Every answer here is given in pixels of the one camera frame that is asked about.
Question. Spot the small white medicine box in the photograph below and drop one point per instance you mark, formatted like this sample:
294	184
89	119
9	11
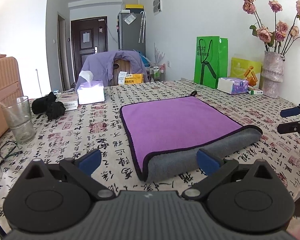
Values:
70	101

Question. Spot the purple tissue pack right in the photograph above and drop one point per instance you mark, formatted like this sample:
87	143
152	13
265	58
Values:
232	86

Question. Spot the white purple tissue pack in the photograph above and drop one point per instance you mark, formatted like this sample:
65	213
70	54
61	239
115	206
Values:
90	91

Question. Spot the yellow cardboard box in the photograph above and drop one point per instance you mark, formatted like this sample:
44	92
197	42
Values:
126	79

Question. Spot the yellow box atop fridge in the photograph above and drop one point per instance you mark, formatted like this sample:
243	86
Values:
136	8

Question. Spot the pink ceramic vase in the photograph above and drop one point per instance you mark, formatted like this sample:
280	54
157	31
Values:
272	73

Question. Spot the purple and grey towel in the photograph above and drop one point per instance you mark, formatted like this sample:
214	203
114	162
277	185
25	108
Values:
165	135

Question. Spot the dried pink roses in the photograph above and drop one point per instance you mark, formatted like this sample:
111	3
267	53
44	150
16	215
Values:
283	36

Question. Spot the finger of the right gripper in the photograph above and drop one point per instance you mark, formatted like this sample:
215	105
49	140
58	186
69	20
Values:
290	112
290	127

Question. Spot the black crumpled cloth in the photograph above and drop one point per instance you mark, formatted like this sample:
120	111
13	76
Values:
48	105

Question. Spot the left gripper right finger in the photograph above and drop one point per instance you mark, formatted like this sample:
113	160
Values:
218	171

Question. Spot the white umbrella on fridge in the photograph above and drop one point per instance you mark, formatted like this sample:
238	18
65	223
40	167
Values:
142	27

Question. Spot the green shopping bag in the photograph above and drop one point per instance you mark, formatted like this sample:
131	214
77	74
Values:
211	60

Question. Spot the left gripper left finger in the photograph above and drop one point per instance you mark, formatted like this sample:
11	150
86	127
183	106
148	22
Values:
79	172

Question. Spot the yellow paper bag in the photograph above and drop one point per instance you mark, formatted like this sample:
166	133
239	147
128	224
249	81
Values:
246	70

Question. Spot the clear drinking glass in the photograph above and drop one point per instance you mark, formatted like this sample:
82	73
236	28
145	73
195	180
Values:
18	116

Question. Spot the dark entrance door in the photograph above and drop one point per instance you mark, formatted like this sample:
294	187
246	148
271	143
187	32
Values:
89	36

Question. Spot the small green white box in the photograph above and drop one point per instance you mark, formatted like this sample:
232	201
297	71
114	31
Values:
254	91

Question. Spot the grey refrigerator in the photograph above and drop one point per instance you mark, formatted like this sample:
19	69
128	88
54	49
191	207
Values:
128	28

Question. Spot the wooden chair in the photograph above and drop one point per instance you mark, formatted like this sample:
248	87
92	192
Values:
120	66

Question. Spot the black eyeglasses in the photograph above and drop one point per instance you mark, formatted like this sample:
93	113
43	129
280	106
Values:
7	150

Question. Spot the pink ribbed suitcase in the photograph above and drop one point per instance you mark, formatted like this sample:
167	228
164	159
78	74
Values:
10	86

